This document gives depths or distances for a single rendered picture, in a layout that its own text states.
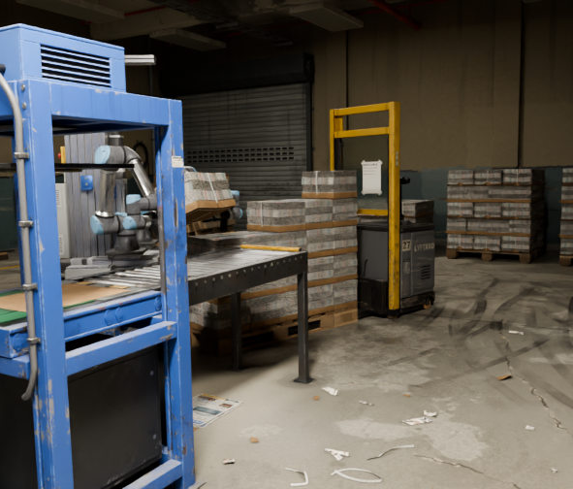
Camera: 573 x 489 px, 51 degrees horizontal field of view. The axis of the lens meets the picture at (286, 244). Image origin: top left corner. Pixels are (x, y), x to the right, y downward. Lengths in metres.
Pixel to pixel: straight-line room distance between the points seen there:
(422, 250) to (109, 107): 3.95
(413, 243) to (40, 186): 4.05
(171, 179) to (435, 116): 8.82
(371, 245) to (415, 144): 5.56
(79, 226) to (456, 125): 7.84
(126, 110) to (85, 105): 0.18
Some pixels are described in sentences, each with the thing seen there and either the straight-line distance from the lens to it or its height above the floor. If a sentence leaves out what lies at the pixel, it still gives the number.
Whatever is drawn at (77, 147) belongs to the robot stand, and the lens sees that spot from 4.05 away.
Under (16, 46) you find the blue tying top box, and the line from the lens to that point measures 2.20.
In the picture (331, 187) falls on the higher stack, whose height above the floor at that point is 1.15.
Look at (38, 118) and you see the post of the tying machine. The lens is 1.96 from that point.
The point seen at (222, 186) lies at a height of 1.20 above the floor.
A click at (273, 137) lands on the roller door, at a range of 12.16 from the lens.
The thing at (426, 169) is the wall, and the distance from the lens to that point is 10.90.
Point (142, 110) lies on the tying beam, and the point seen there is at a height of 1.50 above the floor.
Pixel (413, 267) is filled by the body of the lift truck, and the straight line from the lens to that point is 5.53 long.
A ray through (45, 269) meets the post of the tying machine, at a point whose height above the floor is 0.99.
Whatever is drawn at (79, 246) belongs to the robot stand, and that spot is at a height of 0.83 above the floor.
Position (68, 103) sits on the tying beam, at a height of 1.49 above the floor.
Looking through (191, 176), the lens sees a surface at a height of 1.26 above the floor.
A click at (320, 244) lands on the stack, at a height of 0.70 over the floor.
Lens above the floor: 1.26
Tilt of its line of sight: 7 degrees down
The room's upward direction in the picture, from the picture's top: 1 degrees counter-clockwise
